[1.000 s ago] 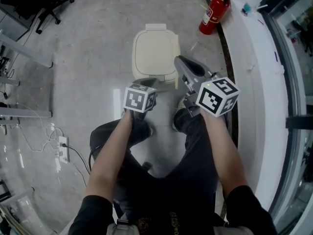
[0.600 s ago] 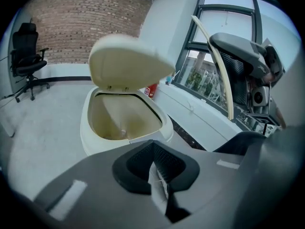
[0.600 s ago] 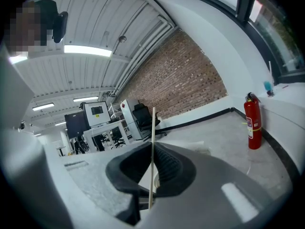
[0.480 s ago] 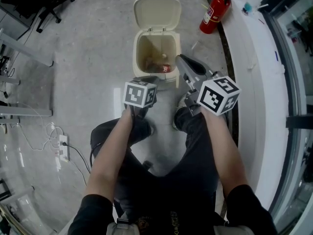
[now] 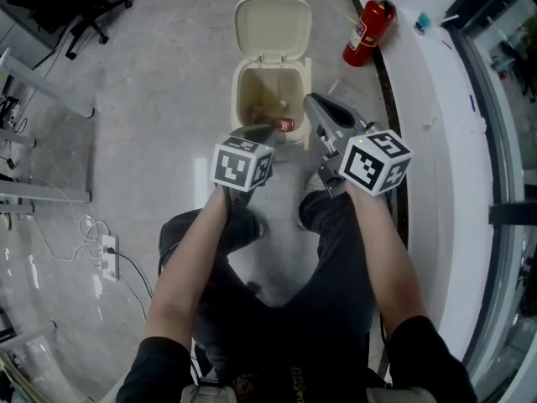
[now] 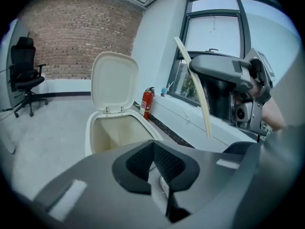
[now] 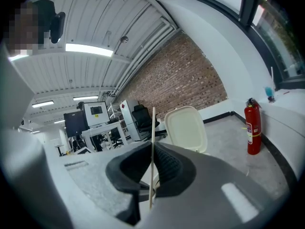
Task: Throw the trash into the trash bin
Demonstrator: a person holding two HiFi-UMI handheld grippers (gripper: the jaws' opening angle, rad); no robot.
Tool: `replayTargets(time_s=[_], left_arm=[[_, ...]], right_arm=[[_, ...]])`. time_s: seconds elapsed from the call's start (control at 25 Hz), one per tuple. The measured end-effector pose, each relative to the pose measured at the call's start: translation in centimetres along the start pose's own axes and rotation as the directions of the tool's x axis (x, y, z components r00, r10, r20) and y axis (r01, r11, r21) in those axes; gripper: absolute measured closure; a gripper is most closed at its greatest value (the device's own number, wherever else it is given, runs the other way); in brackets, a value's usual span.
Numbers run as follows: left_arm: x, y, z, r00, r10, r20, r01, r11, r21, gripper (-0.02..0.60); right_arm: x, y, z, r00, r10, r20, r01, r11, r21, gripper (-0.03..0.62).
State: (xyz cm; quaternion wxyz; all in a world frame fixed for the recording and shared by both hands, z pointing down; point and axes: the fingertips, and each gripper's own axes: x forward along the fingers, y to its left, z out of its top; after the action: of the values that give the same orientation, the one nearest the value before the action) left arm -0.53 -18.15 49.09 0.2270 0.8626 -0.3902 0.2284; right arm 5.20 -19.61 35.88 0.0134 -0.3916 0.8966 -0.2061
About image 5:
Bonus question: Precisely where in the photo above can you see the person's right forearm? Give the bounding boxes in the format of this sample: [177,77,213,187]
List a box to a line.
[343,185,429,343]

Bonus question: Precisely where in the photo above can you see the person's left forearm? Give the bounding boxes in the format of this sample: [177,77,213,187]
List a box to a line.
[142,189,230,352]

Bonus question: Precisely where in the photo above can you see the grey metal table frame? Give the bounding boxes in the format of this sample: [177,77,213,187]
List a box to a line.
[0,308,58,352]

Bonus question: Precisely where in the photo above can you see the beige pedal trash bin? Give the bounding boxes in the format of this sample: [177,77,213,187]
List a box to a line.
[229,0,315,163]

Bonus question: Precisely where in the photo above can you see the white cable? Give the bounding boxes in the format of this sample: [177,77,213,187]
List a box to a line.
[24,212,110,264]

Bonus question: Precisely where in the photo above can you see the white power strip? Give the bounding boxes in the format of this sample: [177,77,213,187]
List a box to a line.
[99,233,121,283]

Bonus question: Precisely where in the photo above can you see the person's black top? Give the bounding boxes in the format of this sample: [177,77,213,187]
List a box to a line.
[115,315,477,403]

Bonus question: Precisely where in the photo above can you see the white cabinet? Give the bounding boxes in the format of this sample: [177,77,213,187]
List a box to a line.
[0,2,58,73]

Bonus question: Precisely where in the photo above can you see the grey harness strap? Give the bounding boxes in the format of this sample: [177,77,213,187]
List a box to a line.
[364,382,425,403]
[180,375,236,403]

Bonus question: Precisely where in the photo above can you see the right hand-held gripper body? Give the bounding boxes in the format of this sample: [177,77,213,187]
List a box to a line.
[317,122,414,199]

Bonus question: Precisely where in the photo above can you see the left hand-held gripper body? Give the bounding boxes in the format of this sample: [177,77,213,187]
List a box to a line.
[209,134,277,209]

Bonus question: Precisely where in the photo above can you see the black window frame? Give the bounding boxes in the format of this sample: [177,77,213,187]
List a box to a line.
[444,0,537,226]

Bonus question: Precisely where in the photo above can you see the person's black trousers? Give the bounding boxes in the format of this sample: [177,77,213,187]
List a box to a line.
[159,189,391,377]

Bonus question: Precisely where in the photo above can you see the black office chair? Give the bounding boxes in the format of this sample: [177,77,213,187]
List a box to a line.
[6,0,133,60]

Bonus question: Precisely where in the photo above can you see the black power cable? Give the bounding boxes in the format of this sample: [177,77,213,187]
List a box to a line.
[107,246,154,300]

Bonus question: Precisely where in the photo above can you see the red fire extinguisher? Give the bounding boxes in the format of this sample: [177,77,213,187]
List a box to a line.
[342,0,398,69]

